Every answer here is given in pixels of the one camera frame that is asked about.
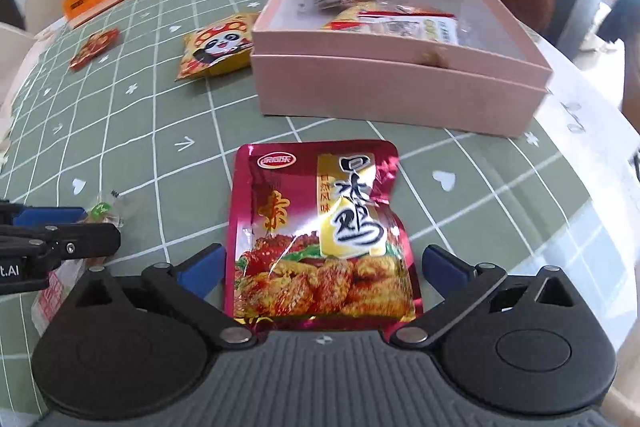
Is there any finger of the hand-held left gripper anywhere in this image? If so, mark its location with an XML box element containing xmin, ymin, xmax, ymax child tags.
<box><xmin>0</xmin><ymin>201</ymin><xmax>87</xmax><ymax>229</ymax></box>
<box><xmin>0</xmin><ymin>222</ymin><xmax>122</xmax><ymax>266</ymax></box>

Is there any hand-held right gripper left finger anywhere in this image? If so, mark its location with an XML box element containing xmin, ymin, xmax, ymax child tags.
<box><xmin>75</xmin><ymin>243</ymin><xmax>257</xmax><ymax>349</ymax></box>

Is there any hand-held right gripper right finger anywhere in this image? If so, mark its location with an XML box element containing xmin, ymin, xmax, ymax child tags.
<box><xmin>390</xmin><ymin>243</ymin><xmax>577</xmax><ymax>350</ymax></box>

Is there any clear bread packet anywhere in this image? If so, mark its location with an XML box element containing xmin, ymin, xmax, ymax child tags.
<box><xmin>31</xmin><ymin>190</ymin><xmax>126</xmax><ymax>335</ymax></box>

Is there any red chicken snack packet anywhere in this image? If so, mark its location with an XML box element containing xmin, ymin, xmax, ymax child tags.
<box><xmin>223</xmin><ymin>141</ymin><xmax>418</xmax><ymax>333</ymax></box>

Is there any pink cardboard box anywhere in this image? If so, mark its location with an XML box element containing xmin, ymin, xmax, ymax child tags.
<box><xmin>249</xmin><ymin>0</ymin><xmax>553</xmax><ymax>138</ymax></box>

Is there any white red-print snack bag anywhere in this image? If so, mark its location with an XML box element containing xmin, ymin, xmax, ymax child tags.
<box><xmin>327</xmin><ymin>9</ymin><xmax>461</xmax><ymax>45</ymax></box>

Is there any small brown snack packet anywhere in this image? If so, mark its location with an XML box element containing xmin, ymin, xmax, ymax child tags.
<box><xmin>312</xmin><ymin>0</ymin><xmax>383</xmax><ymax>12</ymax></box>

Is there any green checked tablecloth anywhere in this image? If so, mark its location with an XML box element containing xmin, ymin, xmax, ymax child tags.
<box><xmin>0</xmin><ymin>0</ymin><xmax>640</xmax><ymax>358</ymax></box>

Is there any small red snack packet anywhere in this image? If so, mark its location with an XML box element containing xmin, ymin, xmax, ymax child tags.
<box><xmin>69</xmin><ymin>28</ymin><xmax>121</xmax><ymax>72</ymax></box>

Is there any yellow panda snack packet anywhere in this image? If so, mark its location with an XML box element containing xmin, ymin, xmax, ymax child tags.
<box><xmin>175</xmin><ymin>13</ymin><xmax>260</xmax><ymax>81</ymax></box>

